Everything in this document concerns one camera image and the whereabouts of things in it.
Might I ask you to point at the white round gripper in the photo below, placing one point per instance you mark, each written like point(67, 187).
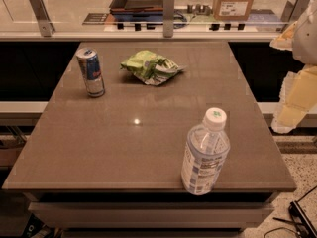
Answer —
point(306, 39)

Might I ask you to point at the clear plastic water bottle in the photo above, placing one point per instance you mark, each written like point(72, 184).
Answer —
point(206, 149)

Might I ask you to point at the green jalapeno chip bag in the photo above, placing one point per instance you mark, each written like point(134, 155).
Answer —
point(151, 68)

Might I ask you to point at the cardboard box with label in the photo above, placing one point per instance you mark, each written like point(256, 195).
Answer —
point(232, 10)

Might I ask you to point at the black device on floor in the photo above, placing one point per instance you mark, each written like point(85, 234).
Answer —
point(301, 222)

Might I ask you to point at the blue silver energy drink can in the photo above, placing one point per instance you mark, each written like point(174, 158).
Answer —
point(91, 71)

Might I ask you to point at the right metal railing bracket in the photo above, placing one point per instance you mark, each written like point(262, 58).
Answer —
point(293, 9)

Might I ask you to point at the metal railing bracket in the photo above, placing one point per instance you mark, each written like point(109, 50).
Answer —
point(44, 22)
point(168, 11)
point(293, 9)

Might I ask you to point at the middle metal railing bracket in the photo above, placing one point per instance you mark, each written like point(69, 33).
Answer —
point(168, 11)

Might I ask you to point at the left metal railing bracket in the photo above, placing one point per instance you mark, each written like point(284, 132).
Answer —
point(44, 22)

